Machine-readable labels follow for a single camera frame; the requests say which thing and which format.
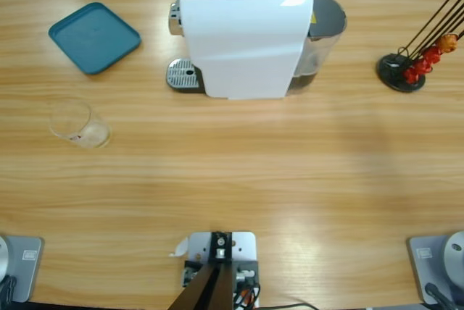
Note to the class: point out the red coffee capsule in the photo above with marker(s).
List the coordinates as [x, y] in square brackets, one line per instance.
[422, 67]
[432, 55]
[411, 75]

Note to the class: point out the teal square plastic tray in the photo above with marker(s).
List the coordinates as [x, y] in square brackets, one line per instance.
[94, 36]

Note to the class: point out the white capsule coffee machine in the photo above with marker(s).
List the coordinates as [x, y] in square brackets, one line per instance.
[239, 45]

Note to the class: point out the arm grey base plate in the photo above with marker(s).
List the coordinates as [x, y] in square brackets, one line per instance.
[427, 270]
[25, 270]

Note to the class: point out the white block with dark post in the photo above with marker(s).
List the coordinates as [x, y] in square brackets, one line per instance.
[243, 248]

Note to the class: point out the orange coffee capsule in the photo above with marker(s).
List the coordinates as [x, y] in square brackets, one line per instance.
[448, 42]

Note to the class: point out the clear water tank black lid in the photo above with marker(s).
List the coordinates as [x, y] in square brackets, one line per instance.
[326, 16]

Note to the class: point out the clear drinking glass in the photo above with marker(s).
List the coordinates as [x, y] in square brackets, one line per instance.
[98, 136]

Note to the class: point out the white tape scrap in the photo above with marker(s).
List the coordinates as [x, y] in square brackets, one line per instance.
[180, 248]

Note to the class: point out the black capsule holder with rods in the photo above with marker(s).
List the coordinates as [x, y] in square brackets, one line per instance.
[389, 67]

